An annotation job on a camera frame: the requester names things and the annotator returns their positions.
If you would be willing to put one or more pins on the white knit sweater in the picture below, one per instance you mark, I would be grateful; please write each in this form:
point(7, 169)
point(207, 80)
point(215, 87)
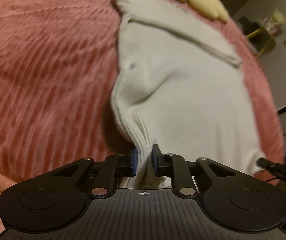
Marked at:
point(181, 87)

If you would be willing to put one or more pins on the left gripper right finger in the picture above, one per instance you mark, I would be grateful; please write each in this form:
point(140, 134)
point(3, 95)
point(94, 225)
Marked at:
point(174, 167)

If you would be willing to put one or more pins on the pink ribbed bed blanket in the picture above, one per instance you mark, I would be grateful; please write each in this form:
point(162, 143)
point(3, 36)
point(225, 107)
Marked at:
point(58, 68)

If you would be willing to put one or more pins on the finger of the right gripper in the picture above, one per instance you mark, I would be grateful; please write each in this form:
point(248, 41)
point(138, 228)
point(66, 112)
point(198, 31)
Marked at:
point(277, 169)

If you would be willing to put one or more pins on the yellow leg side table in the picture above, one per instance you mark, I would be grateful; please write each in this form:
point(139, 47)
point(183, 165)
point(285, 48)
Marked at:
point(268, 27)

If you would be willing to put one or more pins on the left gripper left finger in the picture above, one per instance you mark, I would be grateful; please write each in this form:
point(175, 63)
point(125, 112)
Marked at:
point(107, 174)

